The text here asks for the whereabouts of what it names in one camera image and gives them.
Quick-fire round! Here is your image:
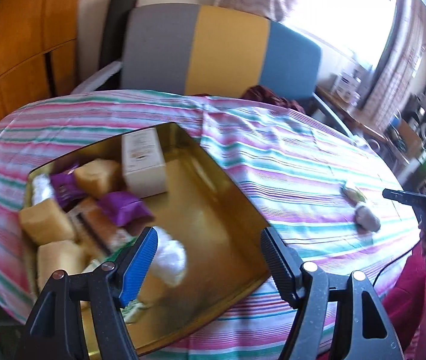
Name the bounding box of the striped tablecloth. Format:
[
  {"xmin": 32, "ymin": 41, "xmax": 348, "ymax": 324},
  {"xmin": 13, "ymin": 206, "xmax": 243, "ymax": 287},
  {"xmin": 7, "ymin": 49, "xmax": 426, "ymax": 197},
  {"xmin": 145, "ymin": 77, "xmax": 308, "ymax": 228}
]
[{"xmin": 0, "ymin": 88, "xmax": 424, "ymax": 360}]

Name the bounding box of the white cardboard box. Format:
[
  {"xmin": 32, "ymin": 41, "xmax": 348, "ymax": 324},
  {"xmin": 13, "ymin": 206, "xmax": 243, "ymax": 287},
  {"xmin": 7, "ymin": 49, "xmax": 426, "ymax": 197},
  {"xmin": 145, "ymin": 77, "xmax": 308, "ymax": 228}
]
[{"xmin": 121, "ymin": 127, "xmax": 167, "ymax": 198}]

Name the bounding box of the orange cracker snack pack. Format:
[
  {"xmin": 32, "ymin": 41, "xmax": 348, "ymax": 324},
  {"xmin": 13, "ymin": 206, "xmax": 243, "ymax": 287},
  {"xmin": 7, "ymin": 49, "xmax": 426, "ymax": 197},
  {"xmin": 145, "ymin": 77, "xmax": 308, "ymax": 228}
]
[{"xmin": 67, "ymin": 197, "xmax": 133, "ymax": 257}]

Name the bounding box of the purple snack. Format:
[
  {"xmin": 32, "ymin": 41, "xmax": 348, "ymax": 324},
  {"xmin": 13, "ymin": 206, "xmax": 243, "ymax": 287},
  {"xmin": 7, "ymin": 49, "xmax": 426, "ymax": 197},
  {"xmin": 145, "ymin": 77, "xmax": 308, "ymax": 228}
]
[
  {"xmin": 49, "ymin": 163, "xmax": 87, "ymax": 209},
  {"xmin": 97, "ymin": 191, "xmax": 153, "ymax": 227}
]

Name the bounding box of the rolled white sock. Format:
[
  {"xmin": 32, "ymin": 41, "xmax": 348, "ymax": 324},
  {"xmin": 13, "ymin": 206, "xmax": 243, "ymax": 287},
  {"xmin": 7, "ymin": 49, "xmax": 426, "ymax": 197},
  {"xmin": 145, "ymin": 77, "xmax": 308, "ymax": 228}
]
[{"xmin": 354, "ymin": 202, "xmax": 381, "ymax": 233}]

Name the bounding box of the grey yellow blue chair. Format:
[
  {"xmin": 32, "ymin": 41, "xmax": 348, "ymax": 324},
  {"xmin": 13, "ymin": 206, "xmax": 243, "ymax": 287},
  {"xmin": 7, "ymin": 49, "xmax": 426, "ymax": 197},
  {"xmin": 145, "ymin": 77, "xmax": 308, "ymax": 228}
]
[{"xmin": 73, "ymin": 0, "xmax": 352, "ymax": 137}]

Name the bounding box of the dark red cloth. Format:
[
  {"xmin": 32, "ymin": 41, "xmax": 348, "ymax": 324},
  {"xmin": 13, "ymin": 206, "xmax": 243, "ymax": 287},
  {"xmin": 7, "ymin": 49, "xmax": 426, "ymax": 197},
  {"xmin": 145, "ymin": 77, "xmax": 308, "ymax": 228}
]
[{"xmin": 240, "ymin": 85, "xmax": 305, "ymax": 114}]

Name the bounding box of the maroon gold tin box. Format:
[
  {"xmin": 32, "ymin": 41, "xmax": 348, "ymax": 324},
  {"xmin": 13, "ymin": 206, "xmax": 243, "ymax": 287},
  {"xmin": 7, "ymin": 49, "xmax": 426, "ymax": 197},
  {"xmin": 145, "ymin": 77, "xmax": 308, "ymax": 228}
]
[{"xmin": 23, "ymin": 121, "xmax": 274, "ymax": 357}]

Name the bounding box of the wooden wardrobe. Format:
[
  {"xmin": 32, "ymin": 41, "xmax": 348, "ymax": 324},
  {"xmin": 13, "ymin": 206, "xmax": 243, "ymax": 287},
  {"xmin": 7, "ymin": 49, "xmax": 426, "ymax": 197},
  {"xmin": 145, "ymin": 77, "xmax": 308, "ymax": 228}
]
[{"xmin": 0, "ymin": 0, "xmax": 79, "ymax": 120}]

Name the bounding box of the black cable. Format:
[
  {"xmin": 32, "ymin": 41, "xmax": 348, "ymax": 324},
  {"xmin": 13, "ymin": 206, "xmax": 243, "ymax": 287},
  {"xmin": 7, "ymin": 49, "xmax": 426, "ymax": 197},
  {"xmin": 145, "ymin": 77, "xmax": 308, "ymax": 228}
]
[{"xmin": 371, "ymin": 248, "xmax": 415, "ymax": 288}]

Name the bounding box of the wooden side desk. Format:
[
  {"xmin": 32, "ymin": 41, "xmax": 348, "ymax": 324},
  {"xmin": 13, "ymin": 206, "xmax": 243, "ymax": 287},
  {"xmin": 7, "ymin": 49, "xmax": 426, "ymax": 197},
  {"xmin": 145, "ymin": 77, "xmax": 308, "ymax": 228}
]
[{"xmin": 315, "ymin": 86, "xmax": 426, "ymax": 164}]

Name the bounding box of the yellow green snack pack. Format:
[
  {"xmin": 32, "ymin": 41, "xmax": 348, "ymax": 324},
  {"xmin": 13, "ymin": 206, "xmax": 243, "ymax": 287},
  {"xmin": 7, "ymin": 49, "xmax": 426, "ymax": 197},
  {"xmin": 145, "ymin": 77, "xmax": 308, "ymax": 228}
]
[{"xmin": 340, "ymin": 183, "xmax": 367, "ymax": 206}]

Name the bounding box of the clear plastic bundle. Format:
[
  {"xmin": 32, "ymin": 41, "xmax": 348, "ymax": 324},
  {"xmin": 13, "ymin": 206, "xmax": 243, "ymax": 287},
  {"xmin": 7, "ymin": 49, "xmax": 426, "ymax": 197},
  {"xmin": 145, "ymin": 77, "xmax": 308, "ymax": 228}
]
[{"xmin": 149, "ymin": 226, "xmax": 188, "ymax": 288}]

